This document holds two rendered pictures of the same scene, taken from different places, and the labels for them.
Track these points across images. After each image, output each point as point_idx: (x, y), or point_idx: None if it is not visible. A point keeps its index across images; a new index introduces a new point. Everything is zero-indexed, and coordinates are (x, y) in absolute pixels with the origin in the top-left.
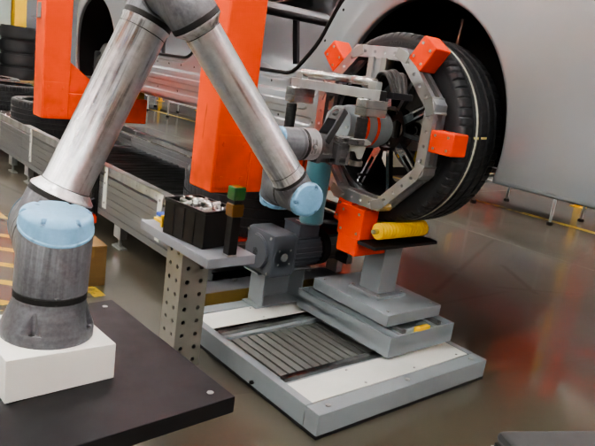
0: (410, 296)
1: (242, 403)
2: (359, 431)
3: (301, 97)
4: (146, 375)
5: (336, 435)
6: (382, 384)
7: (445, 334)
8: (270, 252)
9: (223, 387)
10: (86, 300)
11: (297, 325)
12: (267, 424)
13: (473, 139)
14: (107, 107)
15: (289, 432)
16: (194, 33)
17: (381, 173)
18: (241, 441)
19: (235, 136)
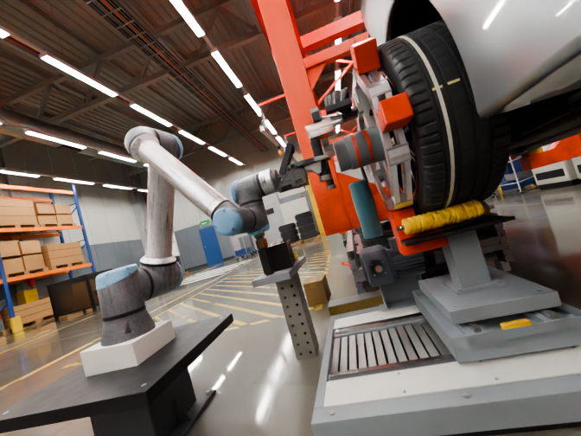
0: (514, 285)
1: (306, 394)
2: None
3: (325, 153)
4: (149, 366)
5: None
6: (421, 397)
7: (580, 333)
8: (365, 266)
9: (310, 377)
10: (130, 316)
11: (409, 323)
12: (302, 419)
13: (432, 91)
14: (149, 210)
15: (308, 433)
16: (133, 154)
17: None
18: (266, 432)
19: (328, 196)
